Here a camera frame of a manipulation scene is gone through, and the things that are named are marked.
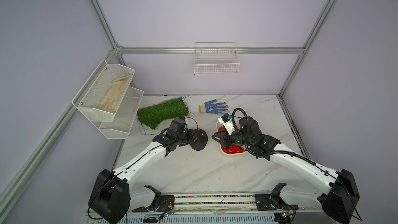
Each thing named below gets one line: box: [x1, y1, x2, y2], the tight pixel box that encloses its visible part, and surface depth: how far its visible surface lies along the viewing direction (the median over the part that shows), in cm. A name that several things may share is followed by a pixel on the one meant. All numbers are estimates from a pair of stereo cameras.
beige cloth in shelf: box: [97, 74, 133, 114], surface depth 80 cm
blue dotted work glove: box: [198, 99, 229, 115], surface depth 116 cm
